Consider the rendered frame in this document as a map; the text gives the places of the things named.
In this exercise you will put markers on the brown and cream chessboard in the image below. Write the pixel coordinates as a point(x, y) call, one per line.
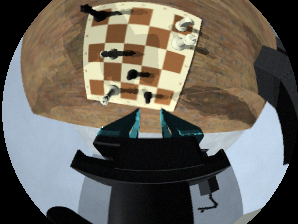
point(142, 35)

